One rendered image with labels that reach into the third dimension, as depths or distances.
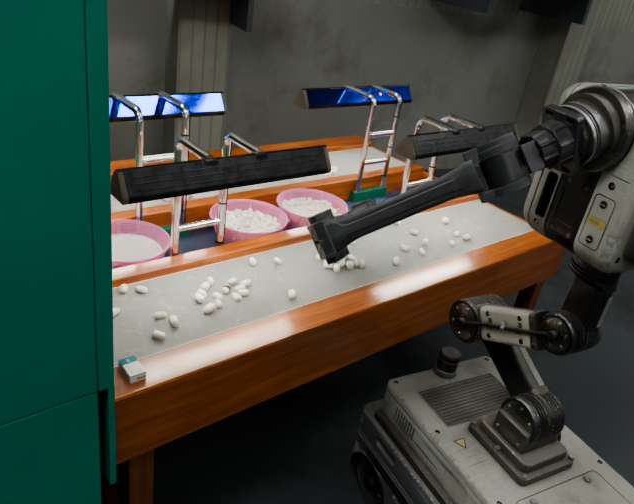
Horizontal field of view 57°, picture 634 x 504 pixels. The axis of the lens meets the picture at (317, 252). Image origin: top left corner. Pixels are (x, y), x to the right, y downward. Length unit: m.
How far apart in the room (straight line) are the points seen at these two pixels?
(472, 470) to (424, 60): 3.47
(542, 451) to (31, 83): 1.46
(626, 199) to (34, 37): 1.02
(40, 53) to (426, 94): 4.05
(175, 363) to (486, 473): 0.86
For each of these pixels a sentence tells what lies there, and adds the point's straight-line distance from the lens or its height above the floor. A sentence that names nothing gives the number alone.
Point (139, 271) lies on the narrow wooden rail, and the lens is 1.67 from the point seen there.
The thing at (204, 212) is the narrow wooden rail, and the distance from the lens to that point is 2.09.
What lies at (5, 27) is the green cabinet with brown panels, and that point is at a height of 1.47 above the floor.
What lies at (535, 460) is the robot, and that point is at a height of 0.53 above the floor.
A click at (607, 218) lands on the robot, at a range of 1.28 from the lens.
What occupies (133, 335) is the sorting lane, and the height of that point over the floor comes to 0.74.
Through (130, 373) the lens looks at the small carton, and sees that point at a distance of 1.30.
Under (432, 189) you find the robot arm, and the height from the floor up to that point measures 1.25.
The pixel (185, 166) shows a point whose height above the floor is 1.10.
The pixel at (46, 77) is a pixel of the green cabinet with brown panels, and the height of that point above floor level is 1.41.
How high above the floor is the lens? 1.63
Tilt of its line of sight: 28 degrees down
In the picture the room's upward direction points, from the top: 10 degrees clockwise
